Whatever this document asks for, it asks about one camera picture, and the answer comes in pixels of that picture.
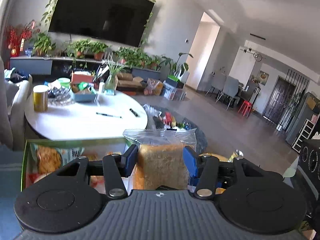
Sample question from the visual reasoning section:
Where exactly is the open cardboard box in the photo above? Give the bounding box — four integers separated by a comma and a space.
117, 72, 146, 92

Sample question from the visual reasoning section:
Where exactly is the green cardboard box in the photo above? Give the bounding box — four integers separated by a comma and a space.
21, 138, 131, 190

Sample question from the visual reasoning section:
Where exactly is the tall plant in white pot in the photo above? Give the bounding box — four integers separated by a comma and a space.
160, 53, 194, 79

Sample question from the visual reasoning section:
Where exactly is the gold cylindrical tin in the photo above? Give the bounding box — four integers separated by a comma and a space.
33, 85, 49, 112

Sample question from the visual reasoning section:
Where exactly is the grey tv cabinet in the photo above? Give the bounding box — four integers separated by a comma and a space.
10, 56, 161, 81

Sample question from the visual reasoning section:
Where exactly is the bread slice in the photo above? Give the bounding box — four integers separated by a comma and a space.
123, 129, 197, 190

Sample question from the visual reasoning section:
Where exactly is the grey dining chair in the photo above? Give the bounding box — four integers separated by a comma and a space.
216, 76, 240, 109

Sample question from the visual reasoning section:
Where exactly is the dark entrance door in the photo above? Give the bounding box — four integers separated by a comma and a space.
263, 77, 295, 125

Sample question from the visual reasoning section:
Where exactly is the black marker pen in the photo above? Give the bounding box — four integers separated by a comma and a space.
96, 112, 122, 118

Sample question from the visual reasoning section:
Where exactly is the glass vase with green plant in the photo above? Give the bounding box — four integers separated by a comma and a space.
104, 60, 125, 91

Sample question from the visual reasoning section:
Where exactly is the dark marble round table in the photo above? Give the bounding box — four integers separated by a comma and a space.
143, 104, 208, 154

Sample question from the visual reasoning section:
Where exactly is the white oval coffee table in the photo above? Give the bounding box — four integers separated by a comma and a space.
24, 91, 148, 140

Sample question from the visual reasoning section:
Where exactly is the green white snack bag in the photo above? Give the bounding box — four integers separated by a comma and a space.
30, 143, 85, 174

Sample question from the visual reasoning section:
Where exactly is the yellow round side table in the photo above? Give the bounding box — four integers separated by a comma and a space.
199, 153, 228, 162

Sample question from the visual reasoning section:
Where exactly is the red stool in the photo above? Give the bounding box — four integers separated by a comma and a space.
238, 100, 252, 117

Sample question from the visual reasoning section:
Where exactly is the orange plastic bag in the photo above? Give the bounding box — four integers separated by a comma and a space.
144, 78, 163, 96

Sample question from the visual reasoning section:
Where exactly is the yellow black drink can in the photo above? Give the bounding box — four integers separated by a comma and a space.
228, 150, 244, 163

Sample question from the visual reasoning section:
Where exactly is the blue snack tray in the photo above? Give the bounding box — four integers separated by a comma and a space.
69, 86, 98, 103

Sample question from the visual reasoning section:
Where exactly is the red flower arrangement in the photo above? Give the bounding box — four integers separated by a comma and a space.
5, 20, 39, 57

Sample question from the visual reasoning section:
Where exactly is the black wall television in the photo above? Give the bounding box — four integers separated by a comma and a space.
47, 0, 155, 47

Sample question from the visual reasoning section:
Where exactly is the large red snack bag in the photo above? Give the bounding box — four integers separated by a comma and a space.
28, 172, 51, 184

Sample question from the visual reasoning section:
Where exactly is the grey sofa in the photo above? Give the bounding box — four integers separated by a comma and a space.
1, 61, 33, 151

